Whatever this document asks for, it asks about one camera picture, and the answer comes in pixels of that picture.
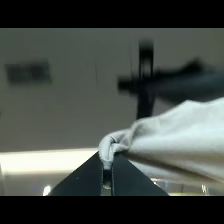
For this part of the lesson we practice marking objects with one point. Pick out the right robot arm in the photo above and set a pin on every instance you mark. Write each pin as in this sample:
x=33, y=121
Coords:
x=186, y=85

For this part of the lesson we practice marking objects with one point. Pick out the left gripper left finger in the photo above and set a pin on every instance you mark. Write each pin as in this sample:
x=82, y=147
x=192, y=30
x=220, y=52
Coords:
x=87, y=180

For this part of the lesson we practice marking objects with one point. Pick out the white garment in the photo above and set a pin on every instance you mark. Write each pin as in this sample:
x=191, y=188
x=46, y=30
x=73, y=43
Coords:
x=176, y=140

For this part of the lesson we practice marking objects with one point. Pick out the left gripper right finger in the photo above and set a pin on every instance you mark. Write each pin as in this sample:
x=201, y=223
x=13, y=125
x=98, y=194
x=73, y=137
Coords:
x=130, y=180

